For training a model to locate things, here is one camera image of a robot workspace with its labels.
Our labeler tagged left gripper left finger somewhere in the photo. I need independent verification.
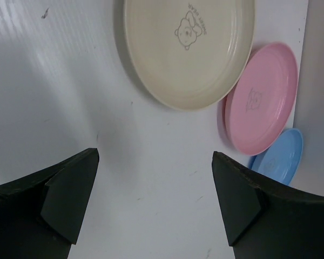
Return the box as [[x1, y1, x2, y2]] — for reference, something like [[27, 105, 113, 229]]
[[0, 148, 99, 258]]

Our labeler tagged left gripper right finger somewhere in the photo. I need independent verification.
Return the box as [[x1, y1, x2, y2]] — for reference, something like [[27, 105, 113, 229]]
[[212, 152, 324, 258]]

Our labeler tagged cream white plate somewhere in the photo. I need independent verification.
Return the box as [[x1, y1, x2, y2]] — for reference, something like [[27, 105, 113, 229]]
[[123, 1, 256, 111]]

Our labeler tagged far blue plate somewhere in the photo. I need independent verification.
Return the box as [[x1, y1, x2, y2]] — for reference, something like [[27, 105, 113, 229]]
[[250, 128, 303, 186]]

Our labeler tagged pink plate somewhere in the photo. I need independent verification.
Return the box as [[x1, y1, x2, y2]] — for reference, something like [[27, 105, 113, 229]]
[[225, 42, 299, 155]]

